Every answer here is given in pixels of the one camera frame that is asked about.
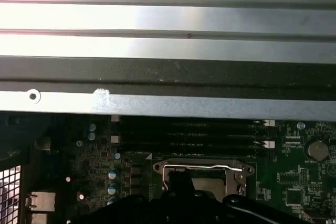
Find black PC case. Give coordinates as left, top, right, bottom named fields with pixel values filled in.
left=0, top=55, right=336, bottom=224

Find square black chip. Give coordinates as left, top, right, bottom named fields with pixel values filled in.
left=286, top=188, right=302, bottom=206

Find CPU socket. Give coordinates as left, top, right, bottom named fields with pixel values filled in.
left=152, top=157, right=256, bottom=200

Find metal wire locking lever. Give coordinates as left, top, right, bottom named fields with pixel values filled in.
left=162, top=164, right=244, bottom=191

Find RAM slot with white clips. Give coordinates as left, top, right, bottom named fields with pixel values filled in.
left=110, top=136, right=276, bottom=148
left=110, top=115, right=276, bottom=128

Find silver-topped CPU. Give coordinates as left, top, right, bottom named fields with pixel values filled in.
left=191, top=177, right=227, bottom=197

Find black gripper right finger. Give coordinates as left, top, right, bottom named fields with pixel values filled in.
left=195, top=191, right=313, bottom=224

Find green motherboard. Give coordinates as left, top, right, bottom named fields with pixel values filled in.
left=20, top=115, right=336, bottom=224

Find RAM slot with black clips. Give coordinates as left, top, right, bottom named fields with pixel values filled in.
left=115, top=128, right=266, bottom=138
left=115, top=147, right=266, bottom=157

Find metal socket cover frame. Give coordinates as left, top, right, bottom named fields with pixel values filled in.
left=162, top=165, right=246, bottom=198

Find silver port connector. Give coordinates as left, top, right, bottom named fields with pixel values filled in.
left=30, top=212, right=57, bottom=224
left=25, top=191, right=57, bottom=213
left=34, top=136, right=52, bottom=151

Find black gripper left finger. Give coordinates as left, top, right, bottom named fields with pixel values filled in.
left=65, top=170, right=196, bottom=224

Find silver coin battery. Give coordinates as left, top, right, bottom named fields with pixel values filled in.
left=307, top=140, right=329, bottom=161

